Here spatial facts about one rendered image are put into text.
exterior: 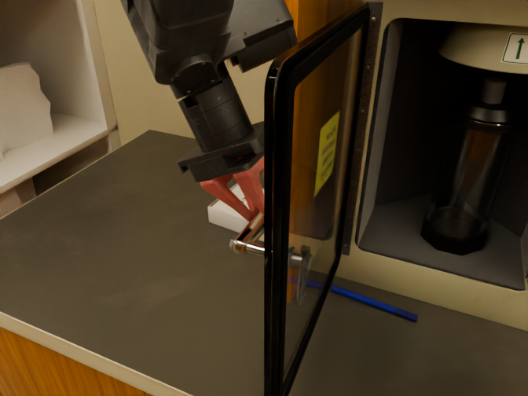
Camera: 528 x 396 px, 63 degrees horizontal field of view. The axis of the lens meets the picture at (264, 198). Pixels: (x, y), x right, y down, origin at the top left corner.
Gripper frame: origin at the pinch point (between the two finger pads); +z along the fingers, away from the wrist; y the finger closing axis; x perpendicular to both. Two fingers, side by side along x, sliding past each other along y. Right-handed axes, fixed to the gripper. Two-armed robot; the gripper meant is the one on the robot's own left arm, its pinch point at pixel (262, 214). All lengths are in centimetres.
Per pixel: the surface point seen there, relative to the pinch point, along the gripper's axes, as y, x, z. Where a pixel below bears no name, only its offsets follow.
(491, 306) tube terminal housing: -15.4, -22.3, 33.0
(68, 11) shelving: 80, -62, -43
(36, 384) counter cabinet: 65, 6, 26
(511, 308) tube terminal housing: -18.1, -22.4, 33.4
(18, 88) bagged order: 91, -42, -30
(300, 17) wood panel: -5.9, -14.0, -16.7
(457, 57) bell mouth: -18.8, -26.1, -4.4
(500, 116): -21.8, -27.7, 5.1
